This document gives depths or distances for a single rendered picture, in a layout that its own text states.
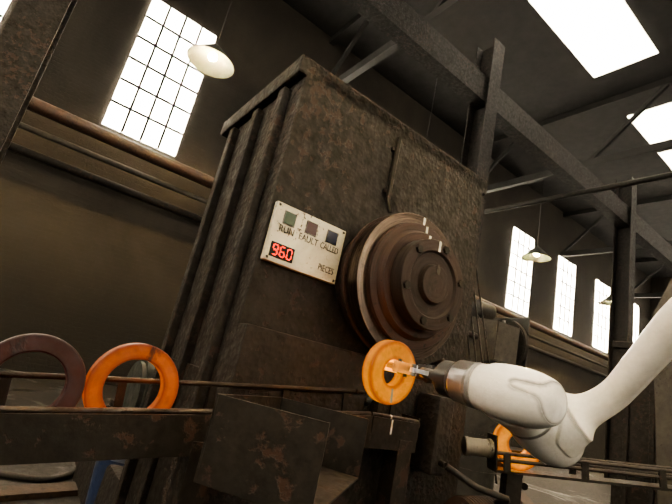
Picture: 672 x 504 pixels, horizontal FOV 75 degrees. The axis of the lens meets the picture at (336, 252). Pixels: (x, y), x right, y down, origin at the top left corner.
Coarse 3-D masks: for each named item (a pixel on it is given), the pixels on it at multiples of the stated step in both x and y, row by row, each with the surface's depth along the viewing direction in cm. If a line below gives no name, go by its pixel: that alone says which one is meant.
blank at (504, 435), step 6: (498, 426) 142; (498, 432) 140; (504, 432) 140; (510, 432) 140; (498, 438) 140; (504, 438) 140; (498, 444) 139; (504, 444) 139; (498, 450) 139; (504, 450) 139; (510, 450) 139; (498, 456) 139; (516, 468) 138; (522, 468) 138; (528, 468) 138
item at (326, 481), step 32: (224, 416) 71; (256, 416) 70; (288, 416) 68; (320, 416) 92; (352, 416) 91; (224, 448) 70; (256, 448) 68; (288, 448) 67; (320, 448) 65; (352, 448) 88; (224, 480) 68; (256, 480) 67; (288, 480) 65; (320, 480) 80; (352, 480) 84
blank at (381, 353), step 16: (368, 352) 106; (384, 352) 105; (400, 352) 108; (368, 368) 103; (384, 368) 105; (368, 384) 103; (384, 384) 104; (400, 384) 107; (384, 400) 104; (400, 400) 107
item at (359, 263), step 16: (384, 224) 134; (432, 224) 148; (368, 240) 130; (352, 256) 132; (368, 256) 129; (352, 272) 130; (352, 288) 129; (352, 304) 130; (368, 304) 127; (368, 320) 127; (368, 336) 131; (384, 336) 130; (448, 336) 147; (416, 352) 137; (432, 352) 142
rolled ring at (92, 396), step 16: (112, 352) 89; (128, 352) 90; (144, 352) 92; (160, 352) 94; (96, 368) 87; (112, 368) 88; (160, 368) 94; (176, 368) 96; (96, 384) 86; (160, 384) 96; (176, 384) 95; (96, 400) 86; (160, 400) 93
